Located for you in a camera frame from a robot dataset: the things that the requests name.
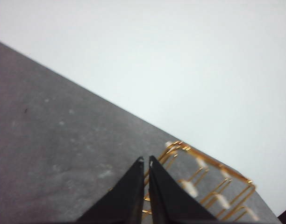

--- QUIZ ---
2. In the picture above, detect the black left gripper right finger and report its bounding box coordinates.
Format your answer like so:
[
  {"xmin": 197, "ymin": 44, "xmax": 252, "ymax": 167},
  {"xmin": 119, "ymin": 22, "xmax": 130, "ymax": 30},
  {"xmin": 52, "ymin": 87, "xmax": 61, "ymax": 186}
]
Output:
[{"xmin": 148, "ymin": 155, "xmax": 224, "ymax": 224}]

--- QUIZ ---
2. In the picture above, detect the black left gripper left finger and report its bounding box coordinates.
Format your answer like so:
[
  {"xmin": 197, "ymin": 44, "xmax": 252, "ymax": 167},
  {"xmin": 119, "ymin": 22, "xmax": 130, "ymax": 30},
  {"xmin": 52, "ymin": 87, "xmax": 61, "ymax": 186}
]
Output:
[{"xmin": 76, "ymin": 156, "xmax": 145, "ymax": 224}]

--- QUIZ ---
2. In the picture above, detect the gold wire cup holder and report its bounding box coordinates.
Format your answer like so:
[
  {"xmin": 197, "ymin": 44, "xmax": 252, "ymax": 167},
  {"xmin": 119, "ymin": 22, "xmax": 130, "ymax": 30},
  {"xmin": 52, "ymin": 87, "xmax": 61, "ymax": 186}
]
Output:
[{"xmin": 142, "ymin": 140, "xmax": 260, "ymax": 222}]

